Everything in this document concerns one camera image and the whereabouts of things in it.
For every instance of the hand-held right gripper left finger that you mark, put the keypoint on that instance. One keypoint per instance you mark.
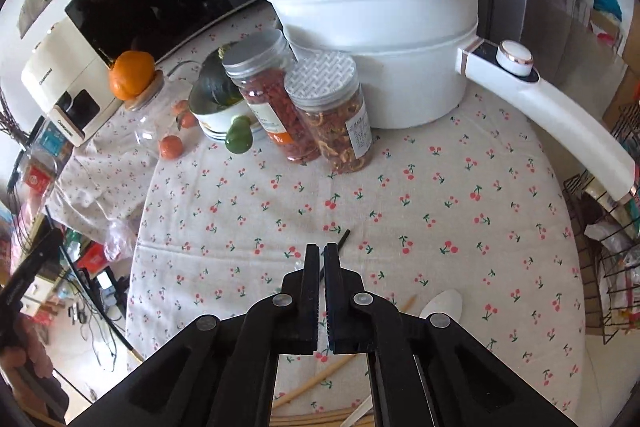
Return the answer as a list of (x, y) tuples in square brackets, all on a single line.
[(300, 307)]

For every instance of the white spoon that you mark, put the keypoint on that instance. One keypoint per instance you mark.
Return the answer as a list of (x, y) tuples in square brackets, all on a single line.
[(442, 302)]

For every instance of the large orange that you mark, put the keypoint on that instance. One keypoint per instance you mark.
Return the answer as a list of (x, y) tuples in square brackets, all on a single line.
[(131, 74)]

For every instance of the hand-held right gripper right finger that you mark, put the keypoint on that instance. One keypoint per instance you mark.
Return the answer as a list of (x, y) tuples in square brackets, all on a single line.
[(345, 307)]

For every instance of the blue label jar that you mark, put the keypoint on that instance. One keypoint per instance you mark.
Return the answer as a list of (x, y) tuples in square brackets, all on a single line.
[(50, 147)]

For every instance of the red label jar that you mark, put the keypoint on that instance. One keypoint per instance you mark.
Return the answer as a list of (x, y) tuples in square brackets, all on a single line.
[(37, 182)]

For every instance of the dark green squash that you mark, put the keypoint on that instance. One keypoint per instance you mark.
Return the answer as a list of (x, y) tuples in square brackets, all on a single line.
[(215, 82)]

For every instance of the white flower print bowl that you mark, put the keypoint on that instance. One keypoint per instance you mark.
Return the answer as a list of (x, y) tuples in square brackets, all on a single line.
[(210, 122)]

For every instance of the dark chopstick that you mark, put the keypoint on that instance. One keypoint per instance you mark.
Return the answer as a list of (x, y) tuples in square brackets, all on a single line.
[(342, 239)]

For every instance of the red box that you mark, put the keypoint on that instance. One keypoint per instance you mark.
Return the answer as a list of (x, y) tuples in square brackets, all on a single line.
[(92, 259)]

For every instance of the clear glass jar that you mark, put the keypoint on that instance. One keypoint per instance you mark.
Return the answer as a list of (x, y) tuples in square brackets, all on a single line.
[(150, 127)]

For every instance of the person's left hand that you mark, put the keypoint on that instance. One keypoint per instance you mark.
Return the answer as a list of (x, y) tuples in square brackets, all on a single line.
[(25, 372)]

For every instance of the light bamboo chopstick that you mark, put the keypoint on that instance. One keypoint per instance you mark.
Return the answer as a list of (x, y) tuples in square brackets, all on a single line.
[(410, 300), (320, 379)]

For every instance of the white electric pot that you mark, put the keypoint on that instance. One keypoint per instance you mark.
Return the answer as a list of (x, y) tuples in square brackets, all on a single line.
[(390, 57)]

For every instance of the jar of dried fruit rings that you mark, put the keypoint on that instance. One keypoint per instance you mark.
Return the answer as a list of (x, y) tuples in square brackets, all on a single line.
[(330, 127)]

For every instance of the small flower print cloth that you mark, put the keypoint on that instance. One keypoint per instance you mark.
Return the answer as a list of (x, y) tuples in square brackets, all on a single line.
[(100, 177)]

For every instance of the jar of red berries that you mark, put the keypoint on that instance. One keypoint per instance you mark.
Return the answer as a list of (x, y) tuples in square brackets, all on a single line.
[(265, 97)]

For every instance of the clear plastic bag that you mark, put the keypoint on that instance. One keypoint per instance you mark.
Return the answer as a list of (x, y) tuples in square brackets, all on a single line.
[(120, 239)]

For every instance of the small tangerine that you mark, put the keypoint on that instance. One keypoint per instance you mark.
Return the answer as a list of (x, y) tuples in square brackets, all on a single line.
[(187, 117), (171, 147)]

